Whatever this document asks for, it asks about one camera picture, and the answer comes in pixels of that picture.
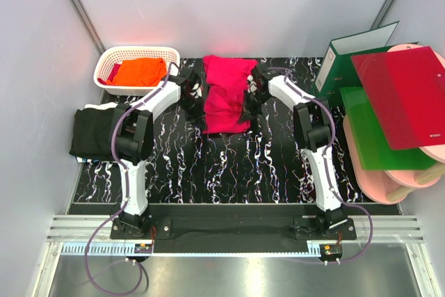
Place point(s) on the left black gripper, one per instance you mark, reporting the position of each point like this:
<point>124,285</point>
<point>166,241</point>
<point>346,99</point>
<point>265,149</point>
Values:
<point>199,114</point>

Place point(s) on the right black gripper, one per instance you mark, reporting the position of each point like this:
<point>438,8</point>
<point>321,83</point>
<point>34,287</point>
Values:
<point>249,111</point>

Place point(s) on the magenta t shirt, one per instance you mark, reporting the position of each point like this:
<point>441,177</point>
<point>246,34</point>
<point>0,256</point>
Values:
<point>227,80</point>

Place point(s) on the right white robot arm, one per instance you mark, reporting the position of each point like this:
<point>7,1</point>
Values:
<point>313,131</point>

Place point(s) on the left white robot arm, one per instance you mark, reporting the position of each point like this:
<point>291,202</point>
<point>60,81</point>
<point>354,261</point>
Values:
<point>132,142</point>

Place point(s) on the orange t shirt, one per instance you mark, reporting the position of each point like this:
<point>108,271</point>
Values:
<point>140,72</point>

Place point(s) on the white plastic basket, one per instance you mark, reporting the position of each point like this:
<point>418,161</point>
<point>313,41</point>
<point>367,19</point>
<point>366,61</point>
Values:
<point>115,55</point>

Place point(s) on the green lever arch binder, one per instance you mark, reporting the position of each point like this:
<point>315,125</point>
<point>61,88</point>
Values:
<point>337,69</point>

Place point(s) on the folded black t shirt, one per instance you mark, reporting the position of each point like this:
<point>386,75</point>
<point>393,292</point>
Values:
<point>91,135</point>

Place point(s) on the green plastic folder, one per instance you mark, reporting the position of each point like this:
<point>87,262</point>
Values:
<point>373,149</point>

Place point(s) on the red plastic folder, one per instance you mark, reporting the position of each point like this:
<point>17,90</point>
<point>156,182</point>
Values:
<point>406,91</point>

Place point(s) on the aluminium rail frame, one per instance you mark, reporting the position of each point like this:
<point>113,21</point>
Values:
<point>77,229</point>

